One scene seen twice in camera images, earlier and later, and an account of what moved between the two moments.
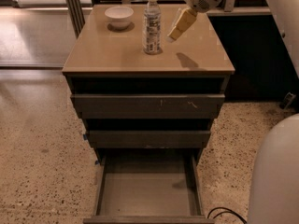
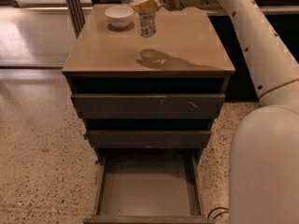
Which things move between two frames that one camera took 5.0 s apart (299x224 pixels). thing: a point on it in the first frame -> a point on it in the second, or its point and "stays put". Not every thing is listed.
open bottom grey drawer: (149, 186) stays put
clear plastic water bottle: (152, 25) -> (147, 21)
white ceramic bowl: (119, 17) stays put
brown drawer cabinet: (142, 108) stays put
